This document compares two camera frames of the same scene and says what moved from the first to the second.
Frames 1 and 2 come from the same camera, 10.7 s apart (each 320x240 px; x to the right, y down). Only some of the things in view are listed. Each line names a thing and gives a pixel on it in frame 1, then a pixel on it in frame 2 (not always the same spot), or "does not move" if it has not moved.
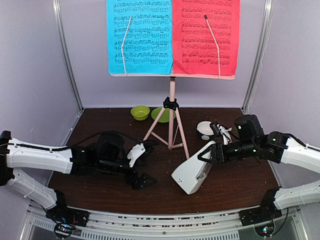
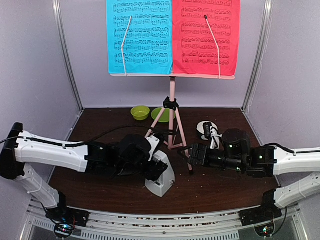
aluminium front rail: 167,225 does not move
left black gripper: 137,184 → 155,170
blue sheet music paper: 148,47 does not move
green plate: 164,117 does not move
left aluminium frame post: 57,8 does not move
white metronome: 191,175 → 161,187
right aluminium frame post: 255,70 does not move
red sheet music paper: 195,52 does not move
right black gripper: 214,148 → 197,149
